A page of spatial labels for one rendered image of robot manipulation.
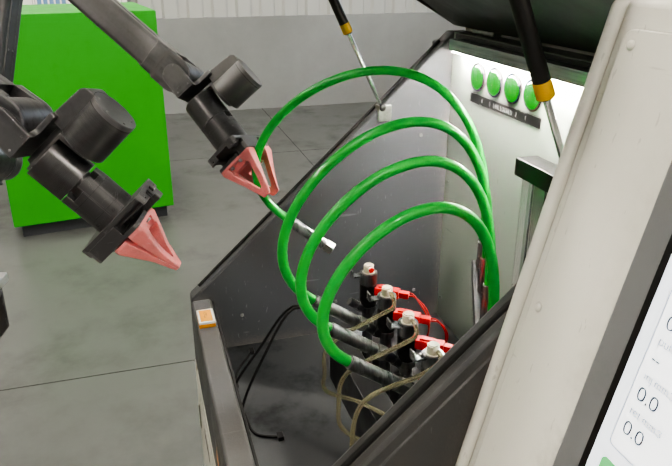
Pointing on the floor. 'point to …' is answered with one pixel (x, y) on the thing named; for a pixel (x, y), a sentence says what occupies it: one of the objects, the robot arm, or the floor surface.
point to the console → (581, 242)
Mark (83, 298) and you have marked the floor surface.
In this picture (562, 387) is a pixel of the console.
